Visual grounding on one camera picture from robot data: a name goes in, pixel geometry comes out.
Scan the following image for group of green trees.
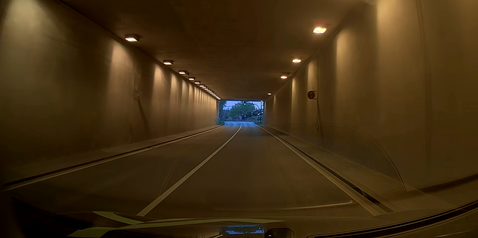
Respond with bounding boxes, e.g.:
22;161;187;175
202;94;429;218
220;101;262;122

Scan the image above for grey asphalt road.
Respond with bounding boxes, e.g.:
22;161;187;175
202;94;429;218
7;121;374;221

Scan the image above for road markings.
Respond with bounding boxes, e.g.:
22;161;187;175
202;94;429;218
4;122;387;217

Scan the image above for row of tunnel ceiling lamps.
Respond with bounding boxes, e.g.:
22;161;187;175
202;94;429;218
30;0;222;101
266;0;364;96

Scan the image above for car's own bonnet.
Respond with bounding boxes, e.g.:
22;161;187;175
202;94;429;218
0;192;478;238

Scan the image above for raised concrete walkway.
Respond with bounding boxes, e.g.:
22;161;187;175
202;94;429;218
261;124;478;212
0;124;224;188

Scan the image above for concrete tunnel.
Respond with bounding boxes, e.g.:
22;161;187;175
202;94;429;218
0;0;478;194

